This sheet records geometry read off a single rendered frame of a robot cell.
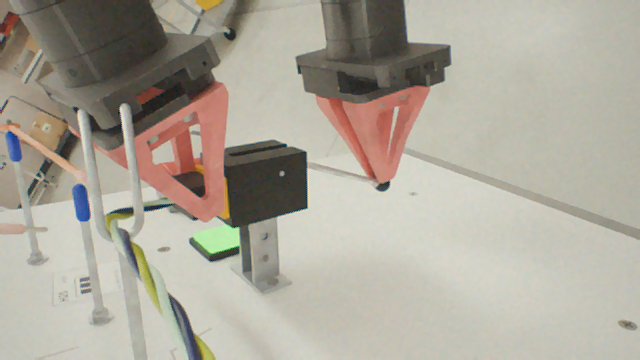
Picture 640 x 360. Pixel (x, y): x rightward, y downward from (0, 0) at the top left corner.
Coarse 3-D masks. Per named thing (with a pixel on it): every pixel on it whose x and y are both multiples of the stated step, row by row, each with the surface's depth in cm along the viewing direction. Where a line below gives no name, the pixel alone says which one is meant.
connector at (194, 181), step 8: (176, 176) 32; (184, 176) 32; (192, 176) 32; (200, 176) 32; (184, 184) 30; (192, 184) 30; (200, 184) 30; (200, 192) 30; (176, 208) 32; (192, 216) 30
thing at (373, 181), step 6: (312, 162) 36; (312, 168) 36; (318, 168) 37; (324, 168) 37; (330, 168) 37; (282, 174) 33; (336, 174) 38; (342, 174) 38; (348, 174) 38; (354, 174) 39; (360, 180) 39; (366, 180) 40; (372, 180) 40
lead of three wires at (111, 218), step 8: (152, 200) 30; (160, 200) 30; (168, 200) 30; (128, 208) 28; (144, 208) 29; (152, 208) 30; (160, 208) 30; (112, 216) 25; (120, 216) 26; (128, 216) 28; (112, 224) 22
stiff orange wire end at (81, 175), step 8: (8, 128) 35; (16, 128) 34; (24, 136) 32; (32, 144) 31; (40, 144) 30; (48, 152) 29; (56, 160) 27; (64, 160) 27; (64, 168) 27; (72, 168) 26; (80, 176) 25; (88, 184) 25
